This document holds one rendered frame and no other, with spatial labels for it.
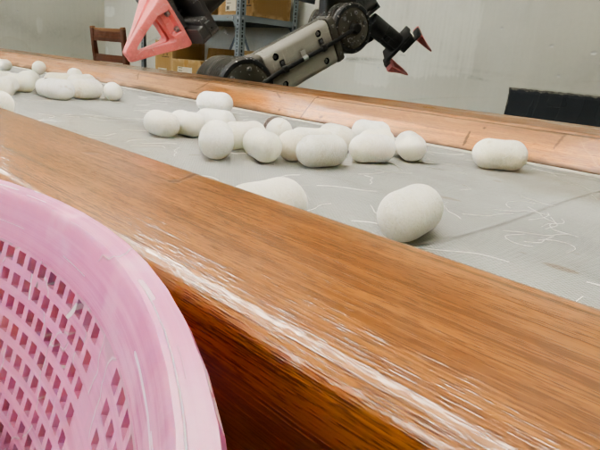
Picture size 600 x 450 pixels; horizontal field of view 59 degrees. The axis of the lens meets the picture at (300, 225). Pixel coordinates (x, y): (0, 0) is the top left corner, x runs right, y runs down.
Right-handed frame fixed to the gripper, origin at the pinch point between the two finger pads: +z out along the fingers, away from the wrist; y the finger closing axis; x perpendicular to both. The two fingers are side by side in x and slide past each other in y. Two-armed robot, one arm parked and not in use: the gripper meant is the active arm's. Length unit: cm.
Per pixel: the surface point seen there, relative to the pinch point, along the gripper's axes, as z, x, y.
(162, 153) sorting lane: 15.9, -6.3, 32.5
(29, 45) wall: -114, 101, -445
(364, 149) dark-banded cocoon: 8.1, -1.0, 40.6
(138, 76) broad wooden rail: -4.0, 7.6, -12.3
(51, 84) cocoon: 10.6, -4.2, 3.2
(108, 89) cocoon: 6.6, -0.4, 4.4
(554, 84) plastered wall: -154, 130, -22
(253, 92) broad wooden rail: -4.1, 7.7, 12.8
